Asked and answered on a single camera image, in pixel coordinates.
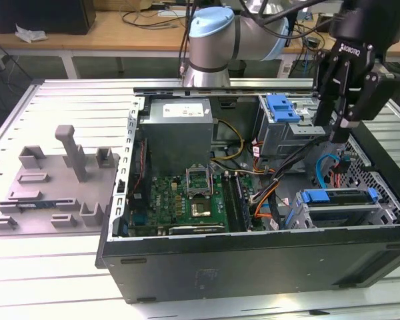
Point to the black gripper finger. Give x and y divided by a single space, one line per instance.
365 96
333 90

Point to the hard disk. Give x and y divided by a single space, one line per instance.
316 195

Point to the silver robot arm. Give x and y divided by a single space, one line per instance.
216 40

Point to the metal disk bay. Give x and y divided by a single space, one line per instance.
383 213

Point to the small black box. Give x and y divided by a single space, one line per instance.
323 25

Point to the blue plastic cage latch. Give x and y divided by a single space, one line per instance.
281 111

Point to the black square box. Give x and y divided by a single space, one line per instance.
294 38

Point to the grey metal drive cage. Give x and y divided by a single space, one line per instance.
280 140

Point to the black waste bin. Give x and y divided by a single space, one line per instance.
236 68

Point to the dark RAM stick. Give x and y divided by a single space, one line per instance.
243 203

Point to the black RAM slot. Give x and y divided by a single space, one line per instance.
229 200

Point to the grey power supply box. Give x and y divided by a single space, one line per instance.
176 140

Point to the CPU socket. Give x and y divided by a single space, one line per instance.
200 208

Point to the black graphics card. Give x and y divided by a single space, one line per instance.
200 229

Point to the black open PC case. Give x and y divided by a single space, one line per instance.
253 266

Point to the green motherboard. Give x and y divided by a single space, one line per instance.
166 200

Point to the black case fan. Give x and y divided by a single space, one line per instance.
148 180

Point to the wooden desk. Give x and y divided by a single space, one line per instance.
126 36

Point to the black computer tower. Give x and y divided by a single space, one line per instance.
53 16

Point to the grey parts rack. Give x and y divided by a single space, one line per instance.
53 186

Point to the crumpled white paper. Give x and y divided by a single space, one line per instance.
30 35

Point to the RAM stick with label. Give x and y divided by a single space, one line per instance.
30 205

